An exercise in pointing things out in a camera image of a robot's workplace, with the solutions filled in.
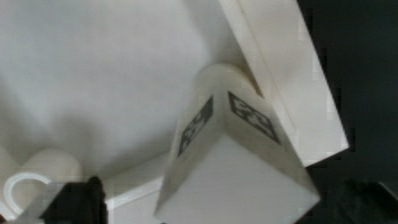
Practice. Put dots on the white square table top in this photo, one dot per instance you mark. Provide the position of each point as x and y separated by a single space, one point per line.
100 62

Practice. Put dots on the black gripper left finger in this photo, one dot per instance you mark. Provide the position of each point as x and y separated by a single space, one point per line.
78 206

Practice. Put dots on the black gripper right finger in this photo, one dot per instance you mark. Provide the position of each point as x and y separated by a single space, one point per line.
357 203

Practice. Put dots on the white table leg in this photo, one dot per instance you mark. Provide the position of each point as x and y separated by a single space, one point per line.
235 182

